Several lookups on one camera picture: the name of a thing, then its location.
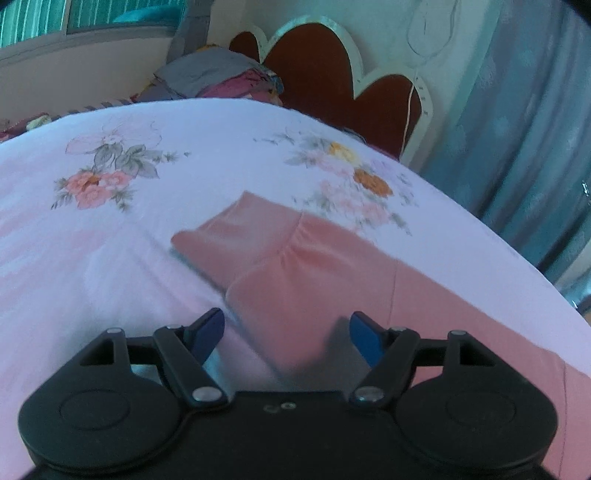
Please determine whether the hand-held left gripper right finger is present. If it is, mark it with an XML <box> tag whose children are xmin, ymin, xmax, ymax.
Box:
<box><xmin>349</xmin><ymin>311</ymin><xmax>498</xmax><ymax>409</ymax></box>

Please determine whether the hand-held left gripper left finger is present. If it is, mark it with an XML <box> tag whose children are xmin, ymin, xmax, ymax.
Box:
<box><xmin>78</xmin><ymin>307</ymin><xmax>230</xmax><ymax>409</ymax></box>

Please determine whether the pink garment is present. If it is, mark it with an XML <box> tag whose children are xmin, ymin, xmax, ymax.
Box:
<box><xmin>171</xmin><ymin>191</ymin><xmax>589</xmax><ymax>480</ymax></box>

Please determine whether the pile of colourful clothes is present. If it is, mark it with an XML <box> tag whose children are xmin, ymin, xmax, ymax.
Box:
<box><xmin>137</xmin><ymin>45</ymin><xmax>285</xmax><ymax>108</ymax></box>

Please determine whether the floral white bedsheet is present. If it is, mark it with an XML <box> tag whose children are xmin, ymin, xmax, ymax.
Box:
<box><xmin>0</xmin><ymin>99</ymin><xmax>588</xmax><ymax>480</ymax></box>

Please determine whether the teal patterned curtain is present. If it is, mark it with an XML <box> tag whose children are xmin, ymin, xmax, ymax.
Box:
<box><xmin>416</xmin><ymin>0</ymin><xmax>591</xmax><ymax>320</ymax></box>

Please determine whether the red headboard with white trim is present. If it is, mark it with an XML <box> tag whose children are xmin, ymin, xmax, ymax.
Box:
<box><xmin>228</xmin><ymin>16</ymin><xmax>435</xmax><ymax>163</ymax></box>

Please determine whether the dark floral cloth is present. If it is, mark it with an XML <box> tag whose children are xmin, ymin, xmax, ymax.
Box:
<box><xmin>0</xmin><ymin>113</ymin><xmax>54</xmax><ymax>142</ymax></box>

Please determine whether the window with striped teal curtain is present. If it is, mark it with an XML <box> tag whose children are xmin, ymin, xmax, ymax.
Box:
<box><xmin>0</xmin><ymin>0</ymin><xmax>188</xmax><ymax>49</ymax></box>

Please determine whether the thin white wall cable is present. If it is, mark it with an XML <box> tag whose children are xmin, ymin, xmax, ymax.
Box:
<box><xmin>403</xmin><ymin>0</ymin><xmax>463</xmax><ymax>145</ymax></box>

